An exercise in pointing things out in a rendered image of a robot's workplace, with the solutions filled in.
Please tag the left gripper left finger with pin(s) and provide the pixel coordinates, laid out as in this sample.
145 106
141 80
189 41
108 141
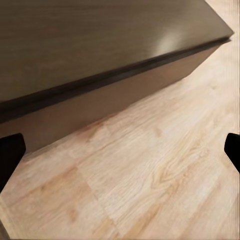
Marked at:
12 150

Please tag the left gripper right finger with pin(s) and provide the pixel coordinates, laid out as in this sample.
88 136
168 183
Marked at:
232 149

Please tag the cabinet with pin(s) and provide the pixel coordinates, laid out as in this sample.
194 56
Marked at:
64 64

